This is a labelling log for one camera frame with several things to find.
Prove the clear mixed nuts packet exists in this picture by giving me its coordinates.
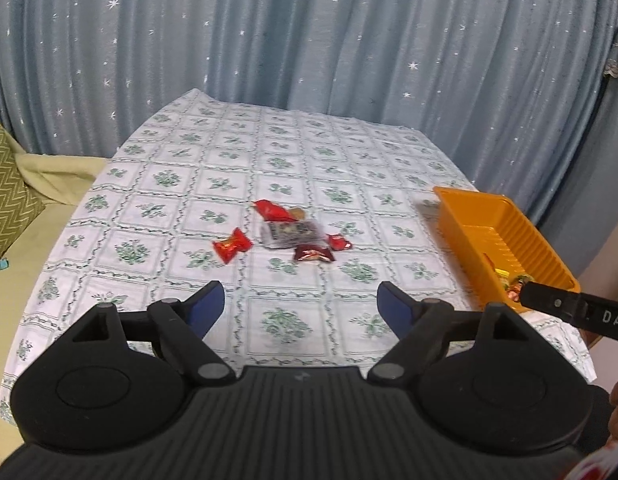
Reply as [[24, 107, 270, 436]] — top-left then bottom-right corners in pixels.
[[260, 220, 323, 249]]

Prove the orange plastic basket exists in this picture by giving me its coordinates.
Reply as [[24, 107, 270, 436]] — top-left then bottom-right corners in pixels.
[[434, 186, 580, 313]]

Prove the dark red snack packet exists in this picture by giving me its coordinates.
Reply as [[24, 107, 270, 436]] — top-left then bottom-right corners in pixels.
[[294, 244, 335, 263]]

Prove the small brown candy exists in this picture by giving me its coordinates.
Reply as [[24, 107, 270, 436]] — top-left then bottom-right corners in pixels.
[[289, 208, 306, 220]]

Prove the small red snack packet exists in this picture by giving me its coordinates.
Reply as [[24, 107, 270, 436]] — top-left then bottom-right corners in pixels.
[[326, 233, 352, 252]]

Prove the blue star curtain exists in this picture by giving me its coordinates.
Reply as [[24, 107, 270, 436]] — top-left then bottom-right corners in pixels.
[[0, 0, 618, 272]]

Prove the bright red snack packet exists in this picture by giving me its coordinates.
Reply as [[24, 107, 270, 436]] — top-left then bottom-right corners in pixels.
[[253, 200, 296, 222]]

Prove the snacks pile in basket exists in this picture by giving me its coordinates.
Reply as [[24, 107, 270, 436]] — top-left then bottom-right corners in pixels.
[[484, 255, 534, 304]]

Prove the red candy packet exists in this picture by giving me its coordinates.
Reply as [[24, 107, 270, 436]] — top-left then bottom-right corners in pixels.
[[213, 228, 253, 264]]

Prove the green zigzag cushion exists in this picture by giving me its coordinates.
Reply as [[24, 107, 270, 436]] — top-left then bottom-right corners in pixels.
[[0, 126, 44, 259]]

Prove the floral white tablecloth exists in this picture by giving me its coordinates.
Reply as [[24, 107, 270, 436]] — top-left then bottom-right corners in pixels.
[[0, 88, 600, 426]]

